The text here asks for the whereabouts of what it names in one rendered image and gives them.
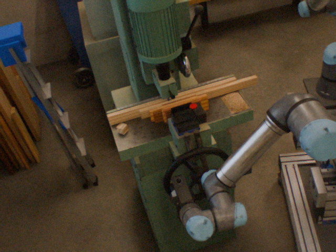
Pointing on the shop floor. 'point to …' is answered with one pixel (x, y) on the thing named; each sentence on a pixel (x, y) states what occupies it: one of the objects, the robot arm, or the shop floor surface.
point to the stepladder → (44, 98)
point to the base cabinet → (147, 184)
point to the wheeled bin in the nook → (84, 81)
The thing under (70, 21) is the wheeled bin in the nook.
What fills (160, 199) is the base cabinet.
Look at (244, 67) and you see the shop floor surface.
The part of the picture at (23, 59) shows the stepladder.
